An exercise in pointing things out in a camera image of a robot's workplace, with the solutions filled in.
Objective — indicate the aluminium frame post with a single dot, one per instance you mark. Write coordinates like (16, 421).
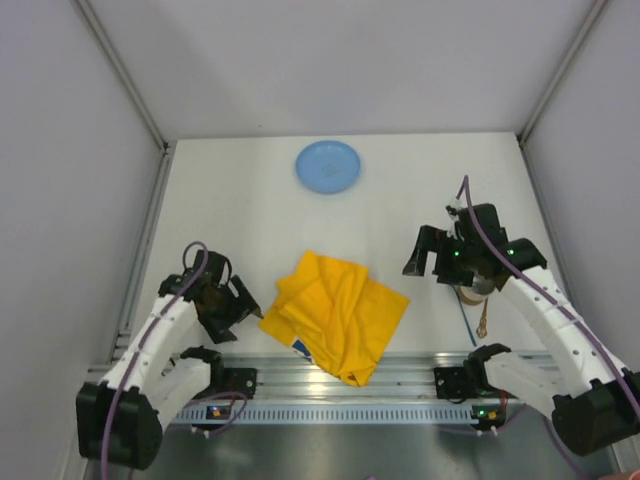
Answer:
(119, 68)
(587, 27)

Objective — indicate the slotted cable duct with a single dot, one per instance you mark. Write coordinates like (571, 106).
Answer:
(345, 414)

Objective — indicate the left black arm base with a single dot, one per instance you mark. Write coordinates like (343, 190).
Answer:
(232, 379)

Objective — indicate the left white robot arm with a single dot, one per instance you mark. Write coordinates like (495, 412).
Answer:
(122, 418)

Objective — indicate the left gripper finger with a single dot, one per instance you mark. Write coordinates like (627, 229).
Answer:
(218, 327)
(244, 304)

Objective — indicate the blue metallic fork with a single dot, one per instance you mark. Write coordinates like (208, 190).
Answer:
(465, 318)

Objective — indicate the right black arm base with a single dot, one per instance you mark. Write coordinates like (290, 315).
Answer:
(453, 384)

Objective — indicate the yellow cartoon print cloth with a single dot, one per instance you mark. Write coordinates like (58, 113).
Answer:
(334, 314)

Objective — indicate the aluminium mounting rail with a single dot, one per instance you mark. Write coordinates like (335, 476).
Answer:
(293, 378)

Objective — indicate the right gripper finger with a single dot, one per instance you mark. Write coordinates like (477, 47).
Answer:
(427, 241)
(454, 276)

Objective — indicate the left aluminium frame post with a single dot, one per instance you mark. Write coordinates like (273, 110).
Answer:
(119, 68)

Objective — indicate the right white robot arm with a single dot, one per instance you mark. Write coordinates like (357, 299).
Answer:
(595, 404)

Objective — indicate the light blue plate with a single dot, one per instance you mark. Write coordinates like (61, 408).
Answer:
(328, 167)

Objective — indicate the right aluminium frame post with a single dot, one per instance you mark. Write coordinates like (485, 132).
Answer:
(587, 27)

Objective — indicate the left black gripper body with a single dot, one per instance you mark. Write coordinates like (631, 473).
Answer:
(226, 310)

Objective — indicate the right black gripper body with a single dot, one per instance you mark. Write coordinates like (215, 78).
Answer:
(441, 257)

